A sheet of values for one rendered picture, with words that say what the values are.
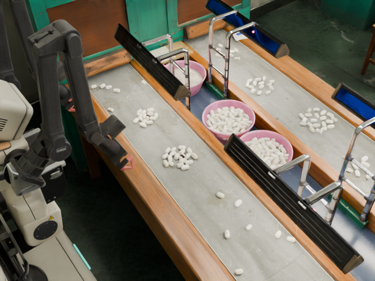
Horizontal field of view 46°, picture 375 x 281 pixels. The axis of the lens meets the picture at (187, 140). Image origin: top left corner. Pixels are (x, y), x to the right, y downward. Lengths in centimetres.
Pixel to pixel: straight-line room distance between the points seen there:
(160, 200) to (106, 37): 107
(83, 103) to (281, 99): 127
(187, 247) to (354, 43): 308
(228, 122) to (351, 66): 204
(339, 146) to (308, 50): 210
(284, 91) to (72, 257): 141
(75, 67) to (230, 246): 91
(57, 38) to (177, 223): 90
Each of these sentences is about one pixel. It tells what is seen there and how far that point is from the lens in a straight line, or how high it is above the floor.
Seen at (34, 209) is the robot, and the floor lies 87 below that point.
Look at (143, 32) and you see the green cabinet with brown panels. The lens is 268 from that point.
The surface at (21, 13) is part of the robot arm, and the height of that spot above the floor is 149.
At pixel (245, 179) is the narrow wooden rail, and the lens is 198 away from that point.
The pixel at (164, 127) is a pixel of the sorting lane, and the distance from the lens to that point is 225.
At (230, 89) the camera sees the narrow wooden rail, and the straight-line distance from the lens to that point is 244.
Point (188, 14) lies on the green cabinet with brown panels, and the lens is 280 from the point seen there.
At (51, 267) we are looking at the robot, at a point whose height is 28.
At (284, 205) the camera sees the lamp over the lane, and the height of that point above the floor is 107.
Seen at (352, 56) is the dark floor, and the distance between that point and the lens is 426.
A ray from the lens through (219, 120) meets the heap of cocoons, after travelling 227.
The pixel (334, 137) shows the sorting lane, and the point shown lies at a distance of 228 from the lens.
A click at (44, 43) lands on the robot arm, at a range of 130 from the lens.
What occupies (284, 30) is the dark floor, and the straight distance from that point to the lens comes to 448.
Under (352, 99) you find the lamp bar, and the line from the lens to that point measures 195.
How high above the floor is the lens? 226
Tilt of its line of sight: 45 degrees down
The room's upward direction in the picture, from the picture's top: 2 degrees counter-clockwise
